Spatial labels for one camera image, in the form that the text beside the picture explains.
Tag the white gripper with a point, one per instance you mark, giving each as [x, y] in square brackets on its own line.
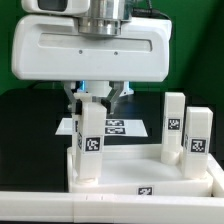
[51, 48]

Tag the white desk top tray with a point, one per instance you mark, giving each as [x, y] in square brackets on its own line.
[137, 170]

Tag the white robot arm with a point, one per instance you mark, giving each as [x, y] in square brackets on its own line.
[95, 17]

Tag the white marker sheet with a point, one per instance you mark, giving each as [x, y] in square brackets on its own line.
[113, 127]

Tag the white front fence bar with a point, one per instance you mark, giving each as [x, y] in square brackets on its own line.
[114, 209]

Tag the white fence bar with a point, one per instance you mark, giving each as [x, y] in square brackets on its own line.
[114, 209]
[217, 173]

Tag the white right fence bar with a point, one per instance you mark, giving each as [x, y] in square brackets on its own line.
[217, 173]

